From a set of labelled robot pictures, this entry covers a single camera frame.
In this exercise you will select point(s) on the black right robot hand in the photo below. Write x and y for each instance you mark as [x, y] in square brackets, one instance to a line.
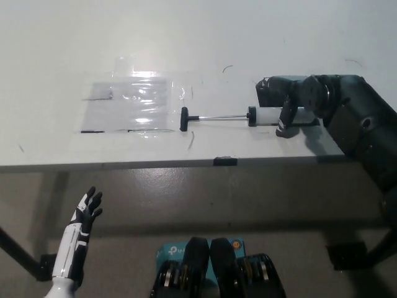
[282, 88]

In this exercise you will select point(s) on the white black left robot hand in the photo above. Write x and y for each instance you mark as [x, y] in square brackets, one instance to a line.
[69, 248]

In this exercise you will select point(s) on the small white air pump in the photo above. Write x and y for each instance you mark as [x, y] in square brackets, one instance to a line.
[214, 118]

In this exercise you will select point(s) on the black table leg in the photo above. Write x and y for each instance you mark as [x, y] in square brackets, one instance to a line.
[384, 248]
[18, 248]

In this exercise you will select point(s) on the small black tape strip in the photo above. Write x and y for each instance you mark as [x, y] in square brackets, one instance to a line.
[225, 161]

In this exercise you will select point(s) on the teal cardboard box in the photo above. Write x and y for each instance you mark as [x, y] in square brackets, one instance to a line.
[170, 253]

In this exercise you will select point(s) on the clear plastic sheet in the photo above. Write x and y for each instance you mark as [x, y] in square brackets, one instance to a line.
[124, 66]

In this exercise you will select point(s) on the black table foot bracket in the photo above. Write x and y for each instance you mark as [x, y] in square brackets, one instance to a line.
[347, 254]
[46, 267]

